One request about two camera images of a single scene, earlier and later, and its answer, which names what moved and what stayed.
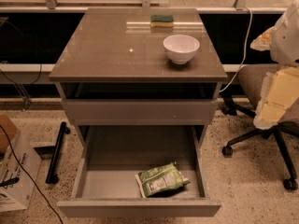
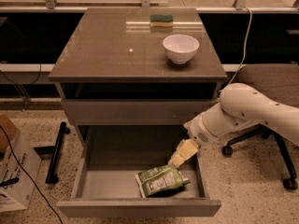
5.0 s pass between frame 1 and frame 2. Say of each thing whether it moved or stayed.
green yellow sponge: stayed
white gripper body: moved
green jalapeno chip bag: stayed
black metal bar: stayed
